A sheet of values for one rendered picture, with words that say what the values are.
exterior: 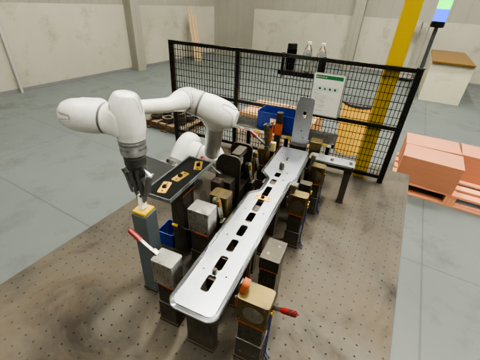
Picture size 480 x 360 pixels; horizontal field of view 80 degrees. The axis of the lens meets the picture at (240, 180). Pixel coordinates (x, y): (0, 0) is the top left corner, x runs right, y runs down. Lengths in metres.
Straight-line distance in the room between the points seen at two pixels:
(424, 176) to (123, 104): 3.39
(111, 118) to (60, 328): 0.90
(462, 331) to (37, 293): 2.60
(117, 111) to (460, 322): 2.57
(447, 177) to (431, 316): 1.68
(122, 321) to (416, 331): 1.92
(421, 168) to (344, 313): 2.57
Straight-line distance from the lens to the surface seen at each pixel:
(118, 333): 1.39
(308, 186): 1.66
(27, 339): 1.52
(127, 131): 0.96
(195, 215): 1.21
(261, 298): 0.98
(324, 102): 2.26
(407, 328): 2.50
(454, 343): 2.61
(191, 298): 1.05
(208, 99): 1.42
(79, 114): 1.03
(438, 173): 3.80
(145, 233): 1.20
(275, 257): 1.14
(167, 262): 1.08
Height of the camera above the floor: 1.86
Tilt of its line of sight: 32 degrees down
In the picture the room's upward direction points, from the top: 3 degrees clockwise
